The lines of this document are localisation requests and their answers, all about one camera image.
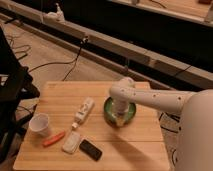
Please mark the green ceramic bowl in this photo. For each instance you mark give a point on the green ceramic bowl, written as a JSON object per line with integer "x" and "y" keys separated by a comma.
{"x": 110, "y": 115}

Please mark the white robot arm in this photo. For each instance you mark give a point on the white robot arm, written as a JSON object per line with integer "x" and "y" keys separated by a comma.
{"x": 195, "y": 140}

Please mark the orange marker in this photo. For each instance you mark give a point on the orange marker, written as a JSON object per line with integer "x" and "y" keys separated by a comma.
{"x": 53, "y": 139}

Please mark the black chair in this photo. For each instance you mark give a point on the black chair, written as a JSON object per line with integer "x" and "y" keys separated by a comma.
{"x": 18, "y": 86}

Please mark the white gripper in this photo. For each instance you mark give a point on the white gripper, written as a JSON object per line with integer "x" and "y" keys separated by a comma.
{"x": 120, "y": 108}

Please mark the white squeeze bottle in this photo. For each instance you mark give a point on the white squeeze bottle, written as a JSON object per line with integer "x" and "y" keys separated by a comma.
{"x": 83, "y": 112}

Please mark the white object on ledge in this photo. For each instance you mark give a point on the white object on ledge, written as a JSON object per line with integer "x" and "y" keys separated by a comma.
{"x": 58, "y": 15}

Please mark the black smartphone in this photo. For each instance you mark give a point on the black smartphone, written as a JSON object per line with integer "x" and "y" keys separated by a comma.
{"x": 91, "y": 150}

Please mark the white paper cup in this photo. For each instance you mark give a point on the white paper cup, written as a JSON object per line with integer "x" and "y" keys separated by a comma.
{"x": 40, "y": 124}

